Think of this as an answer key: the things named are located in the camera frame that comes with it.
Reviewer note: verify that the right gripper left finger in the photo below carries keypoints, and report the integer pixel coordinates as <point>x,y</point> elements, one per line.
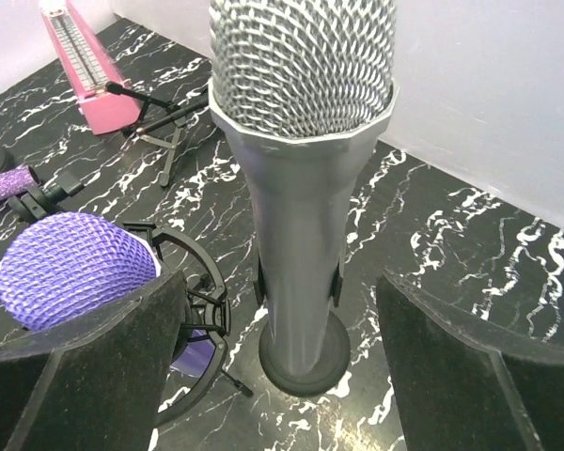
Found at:
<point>94,382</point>

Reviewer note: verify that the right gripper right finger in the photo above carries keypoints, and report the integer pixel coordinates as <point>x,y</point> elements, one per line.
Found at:
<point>463,383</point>

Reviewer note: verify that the purple matte microphone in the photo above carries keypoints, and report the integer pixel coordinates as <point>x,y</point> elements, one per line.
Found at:
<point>69,264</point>

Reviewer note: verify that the black round-base clip stand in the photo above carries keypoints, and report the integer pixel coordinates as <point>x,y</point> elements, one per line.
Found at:
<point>304,348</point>

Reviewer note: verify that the purple glitter microphone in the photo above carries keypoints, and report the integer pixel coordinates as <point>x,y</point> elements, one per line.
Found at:
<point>17,181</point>

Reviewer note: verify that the silver grey microphone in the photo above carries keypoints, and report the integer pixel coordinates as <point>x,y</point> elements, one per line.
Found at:
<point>302,91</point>

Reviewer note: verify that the pink metronome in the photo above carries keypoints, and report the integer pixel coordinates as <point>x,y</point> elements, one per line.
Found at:
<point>89,68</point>

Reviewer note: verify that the black tripod shock-mount stand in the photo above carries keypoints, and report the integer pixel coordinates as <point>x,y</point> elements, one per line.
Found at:
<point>201,346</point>

